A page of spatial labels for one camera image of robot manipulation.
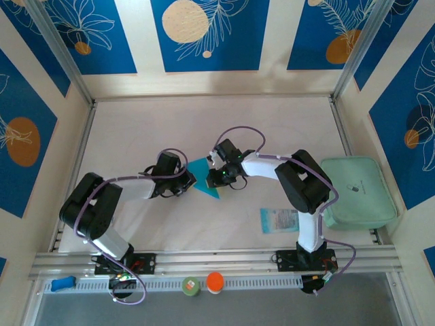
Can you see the green circuit board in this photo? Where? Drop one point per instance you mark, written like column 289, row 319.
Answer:
column 123, row 276
column 328, row 275

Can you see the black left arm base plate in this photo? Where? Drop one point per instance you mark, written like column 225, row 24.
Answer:
column 147, row 263

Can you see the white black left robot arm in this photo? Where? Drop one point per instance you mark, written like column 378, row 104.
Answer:
column 91, row 210

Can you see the mint green zip case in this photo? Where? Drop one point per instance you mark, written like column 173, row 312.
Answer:
column 357, row 193

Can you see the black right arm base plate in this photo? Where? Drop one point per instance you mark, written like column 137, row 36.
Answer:
column 287, row 259

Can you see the blue wet wipes packet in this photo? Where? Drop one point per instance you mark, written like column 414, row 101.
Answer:
column 280, row 220

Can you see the blue bone-shaped toy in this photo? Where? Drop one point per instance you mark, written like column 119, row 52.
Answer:
column 63, row 284

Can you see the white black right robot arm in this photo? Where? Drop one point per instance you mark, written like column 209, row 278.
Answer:
column 306, row 227

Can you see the green lid jar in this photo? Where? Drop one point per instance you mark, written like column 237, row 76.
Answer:
column 191, row 286

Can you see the orange lid jar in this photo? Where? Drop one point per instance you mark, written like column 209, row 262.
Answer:
column 215, row 282

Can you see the teal square paper sheet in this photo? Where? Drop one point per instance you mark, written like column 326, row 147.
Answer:
column 205, row 176

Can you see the aluminium mounting rail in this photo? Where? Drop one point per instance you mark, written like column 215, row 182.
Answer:
column 217, row 259

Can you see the aluminium frame post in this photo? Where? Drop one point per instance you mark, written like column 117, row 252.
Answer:
column 61, row 51
column 360, row 51

